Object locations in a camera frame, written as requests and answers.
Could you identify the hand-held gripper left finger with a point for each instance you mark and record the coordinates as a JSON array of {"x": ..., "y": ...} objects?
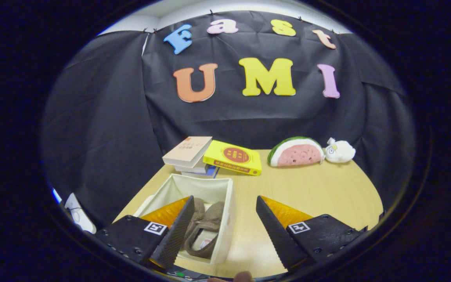
[{"x": 176, "y": 239}]

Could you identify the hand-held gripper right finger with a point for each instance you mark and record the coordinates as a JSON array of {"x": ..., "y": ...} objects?
[{"x": 278, "y": 239}]

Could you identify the brown fuzzy shoe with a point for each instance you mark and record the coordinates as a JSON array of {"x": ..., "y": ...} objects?
[
  {"x": 210, "y": 227},
  {"x": 199, "y": 207}
]

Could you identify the beige fabric storage box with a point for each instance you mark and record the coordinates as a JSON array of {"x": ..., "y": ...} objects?
[{"x": 225, "y": 219}]

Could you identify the grey book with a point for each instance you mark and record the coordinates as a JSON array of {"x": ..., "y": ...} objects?
[{"x": 190, "y": 169}]

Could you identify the blue book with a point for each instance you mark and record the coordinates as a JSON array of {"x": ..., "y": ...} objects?
[{"x": 208, "y": 173}]

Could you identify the watermelon slice plush toy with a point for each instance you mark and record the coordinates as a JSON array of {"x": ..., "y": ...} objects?
[{"x": 298, "y": 152}]

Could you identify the beige book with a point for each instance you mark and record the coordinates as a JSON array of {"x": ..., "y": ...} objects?
[{"x": 188, "y": 150}]

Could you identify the yellow book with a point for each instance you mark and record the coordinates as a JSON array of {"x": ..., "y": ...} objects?
[{"x": 233, "y": 156}]

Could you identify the white device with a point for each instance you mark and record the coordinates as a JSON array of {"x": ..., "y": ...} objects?
[{"x": 80, "y": 214}]

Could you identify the white plush toy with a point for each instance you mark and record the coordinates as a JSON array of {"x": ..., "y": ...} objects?
[{"x": 340, "y": 150}]

